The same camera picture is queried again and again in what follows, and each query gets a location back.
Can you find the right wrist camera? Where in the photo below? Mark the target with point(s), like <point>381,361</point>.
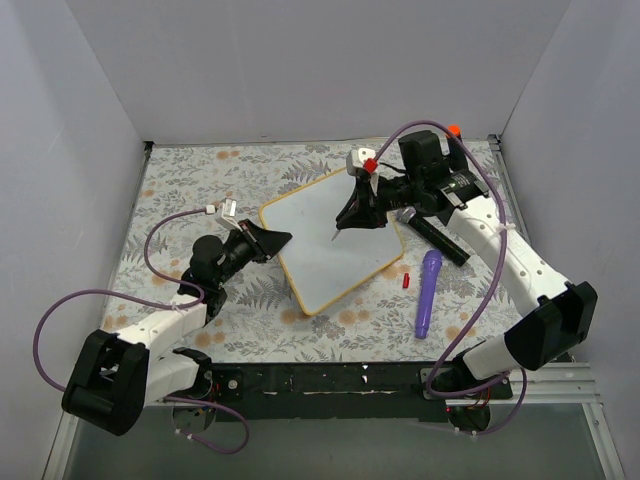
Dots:
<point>361,159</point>

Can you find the black microphone silver head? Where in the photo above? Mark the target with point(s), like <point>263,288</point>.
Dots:
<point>441,242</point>

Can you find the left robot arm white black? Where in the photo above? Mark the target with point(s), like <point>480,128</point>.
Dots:
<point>118,374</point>

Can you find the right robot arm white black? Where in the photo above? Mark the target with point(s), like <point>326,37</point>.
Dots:
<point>449,184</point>

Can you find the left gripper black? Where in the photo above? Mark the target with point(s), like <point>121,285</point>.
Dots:
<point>251,243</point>

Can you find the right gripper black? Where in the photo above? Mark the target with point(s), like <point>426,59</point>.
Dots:
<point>373,201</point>

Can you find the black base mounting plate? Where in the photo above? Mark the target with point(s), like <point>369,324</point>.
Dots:
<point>282,391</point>

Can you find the purple toy microphone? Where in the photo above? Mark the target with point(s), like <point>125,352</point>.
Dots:
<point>431,266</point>

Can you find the yellow framed whiteboard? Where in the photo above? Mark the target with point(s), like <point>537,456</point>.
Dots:
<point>319,271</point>

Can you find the floral table mat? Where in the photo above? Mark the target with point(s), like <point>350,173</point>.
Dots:
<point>261,320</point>

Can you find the aluminium frame rail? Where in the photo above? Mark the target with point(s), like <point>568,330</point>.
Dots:
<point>562,383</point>

